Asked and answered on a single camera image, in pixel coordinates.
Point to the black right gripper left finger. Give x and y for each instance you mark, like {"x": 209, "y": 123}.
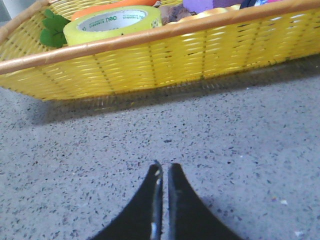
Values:
{"x": 141, "y": 218}

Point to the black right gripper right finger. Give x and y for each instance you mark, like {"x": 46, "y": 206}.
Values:
{"x": 189, "y": 218}

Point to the yellow tape roll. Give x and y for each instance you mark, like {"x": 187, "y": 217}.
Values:
{"x": 111, "y": 23}

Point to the yellow woven basket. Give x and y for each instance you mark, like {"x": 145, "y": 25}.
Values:
{"x": 196, "y": 49}

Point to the brown rough toy piece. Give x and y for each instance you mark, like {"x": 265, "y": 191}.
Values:
{"x": 174, "y": 13}

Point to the purple foam block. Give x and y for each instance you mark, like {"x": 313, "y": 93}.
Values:
{"x": 199, "y": 6}

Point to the orange toy carrot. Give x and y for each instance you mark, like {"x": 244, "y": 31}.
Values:
{"x": 52, "y": 35}

